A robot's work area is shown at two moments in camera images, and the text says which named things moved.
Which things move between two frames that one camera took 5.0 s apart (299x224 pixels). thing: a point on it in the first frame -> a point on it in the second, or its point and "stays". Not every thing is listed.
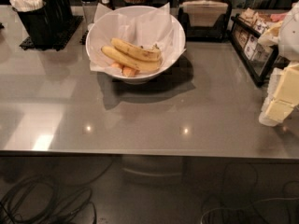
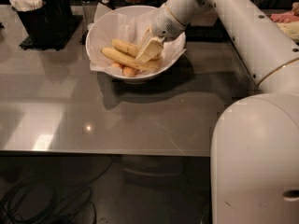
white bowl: (135, 44) stays
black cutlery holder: (46, 25) stays
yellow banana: (151, 53) stays
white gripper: (290, 36) -> (163, 23)
